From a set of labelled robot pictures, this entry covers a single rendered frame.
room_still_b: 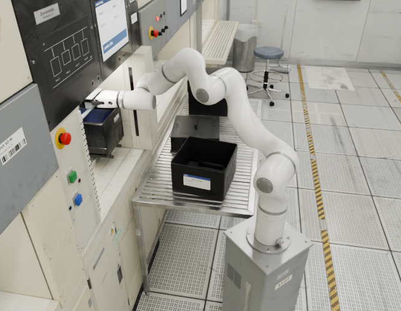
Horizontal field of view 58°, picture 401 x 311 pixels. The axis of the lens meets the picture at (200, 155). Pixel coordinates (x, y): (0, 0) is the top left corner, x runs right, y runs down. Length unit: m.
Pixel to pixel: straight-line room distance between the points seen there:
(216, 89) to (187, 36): 1.96
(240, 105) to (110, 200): 0.73
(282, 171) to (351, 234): 1.65
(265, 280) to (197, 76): 0.85
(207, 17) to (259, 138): 3.47
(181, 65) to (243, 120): 0.31
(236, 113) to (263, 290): 0.75
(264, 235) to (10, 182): 0.99
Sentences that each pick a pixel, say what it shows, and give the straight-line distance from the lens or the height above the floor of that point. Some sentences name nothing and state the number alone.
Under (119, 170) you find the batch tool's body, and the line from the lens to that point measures 1.85.
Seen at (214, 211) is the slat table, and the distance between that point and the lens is 1.74.
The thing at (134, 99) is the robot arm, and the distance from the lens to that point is 1.64.
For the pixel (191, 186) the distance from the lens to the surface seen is 1.79.
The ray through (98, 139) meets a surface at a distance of 1.72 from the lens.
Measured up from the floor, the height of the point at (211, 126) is 0.86.
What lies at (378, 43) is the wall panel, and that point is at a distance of 6.11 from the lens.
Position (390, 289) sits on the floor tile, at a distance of 2.66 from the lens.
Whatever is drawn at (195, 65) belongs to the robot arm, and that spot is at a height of 1.48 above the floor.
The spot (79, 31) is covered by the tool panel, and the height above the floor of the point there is 1.62.
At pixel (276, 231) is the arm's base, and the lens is 1.53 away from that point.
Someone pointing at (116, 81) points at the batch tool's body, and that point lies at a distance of 1.85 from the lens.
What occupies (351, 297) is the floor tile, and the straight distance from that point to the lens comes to 2.52.
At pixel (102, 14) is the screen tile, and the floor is 1.63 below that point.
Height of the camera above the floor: 1.93
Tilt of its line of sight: 34 degrees down
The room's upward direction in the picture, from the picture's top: straight up
